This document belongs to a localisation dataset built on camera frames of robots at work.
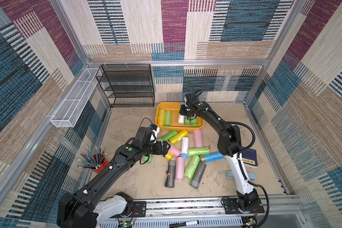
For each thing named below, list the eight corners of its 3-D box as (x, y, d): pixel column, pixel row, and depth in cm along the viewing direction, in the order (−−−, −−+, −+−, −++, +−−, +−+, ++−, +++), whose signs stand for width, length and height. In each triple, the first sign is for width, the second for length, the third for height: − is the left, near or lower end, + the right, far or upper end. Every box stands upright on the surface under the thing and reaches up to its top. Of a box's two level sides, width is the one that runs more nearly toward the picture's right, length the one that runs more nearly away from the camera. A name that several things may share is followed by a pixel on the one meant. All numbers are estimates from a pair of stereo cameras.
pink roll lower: (175, 180, 84) (175, 179, 81) (175, 158, 92) (175, 156, 90) (185, 180, 84) (185, 179, 81) (184, 158, 92) (184, 156, 90)
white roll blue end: (180, 158, 92) (180, 157, 90) (182, 138, 101) (182, 137, 99) (188, 159, 91) (188, 157, 89) (188, 139, 101) (189, 137, 99)
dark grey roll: (164, 187, 81) (164, 186, 79) (167, 161, 91) (167, 159, 89) (174, 188, 81) (174, 186, 79) (176, 162, 91) (176, 160, 89)
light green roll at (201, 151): (187, 157, 92) (188, 154, 89) (186, 150, 95) (187, 147, 92) (209, 155, 93) (210, 152, 90) (207, 148, 96) (208, 145, 93)
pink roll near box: (195, 147, 96) (195, 145, 94) (193, 131, 104) (193, 129, 102) (203, 147, 96) (203, 145, 94) (200, 131, 104) (201, 129, 102)
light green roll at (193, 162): (181, 176, 85) (181, 174, 83) (190, 154, 93) (190, 152, 91) (191, 181, 83) (192, 179, 81) (200, 158, 92) (200, 156, 90)
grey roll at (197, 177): (189, 185, 82) (189, 183, 80) (199, 162, 91) (200, 160, 89) (197, 189, 81) (197, 188, 79) (206, 166, 89) (207, 164, 87)
